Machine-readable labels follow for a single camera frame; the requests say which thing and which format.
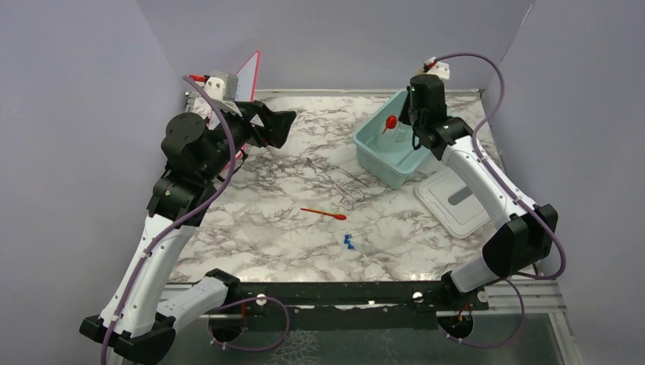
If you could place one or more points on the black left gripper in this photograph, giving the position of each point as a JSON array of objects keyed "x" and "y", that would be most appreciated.
[{"x": 275, "y": 127}]

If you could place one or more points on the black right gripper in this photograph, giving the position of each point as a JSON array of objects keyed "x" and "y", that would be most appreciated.
[{"x": 403, "y": 116}]

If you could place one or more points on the steel tweezers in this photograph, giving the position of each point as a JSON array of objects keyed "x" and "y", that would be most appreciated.
[{"x": 352, "y": 176}]

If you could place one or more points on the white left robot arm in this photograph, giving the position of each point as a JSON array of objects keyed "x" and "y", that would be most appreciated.
[{"x": 135, "y": 325}]

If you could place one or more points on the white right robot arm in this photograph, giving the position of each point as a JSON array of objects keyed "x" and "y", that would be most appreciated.
[{"x": 524, "y": 228}]

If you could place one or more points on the red pipette in bin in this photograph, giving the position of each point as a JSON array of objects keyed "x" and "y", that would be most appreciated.
[{"x": 391, "y": 124}]

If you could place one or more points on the pink framed whiteboard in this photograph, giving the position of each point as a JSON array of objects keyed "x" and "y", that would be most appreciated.
[{"x": 247, "y": 78}]

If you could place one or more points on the teal plastic bin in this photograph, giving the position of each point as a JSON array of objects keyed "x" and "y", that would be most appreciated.
[{"x": 388, "y": 153}]

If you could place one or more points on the white bin lid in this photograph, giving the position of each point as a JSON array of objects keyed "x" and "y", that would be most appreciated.
[{"x": 452, "y": 203}]

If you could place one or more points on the red pipette on table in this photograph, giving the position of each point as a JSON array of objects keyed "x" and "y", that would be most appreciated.
[{"x": 339, "y": 217}]

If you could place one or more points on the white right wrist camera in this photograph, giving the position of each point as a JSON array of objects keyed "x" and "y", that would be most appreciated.
[{"x": 437, "y": 68}]

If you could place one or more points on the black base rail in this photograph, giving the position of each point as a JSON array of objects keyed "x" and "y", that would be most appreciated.
[{"x": 331, "y": 306}]

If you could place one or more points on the aluminium frame rail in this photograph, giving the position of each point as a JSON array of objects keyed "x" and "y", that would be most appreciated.
[{"x": 539, "y": 297}]

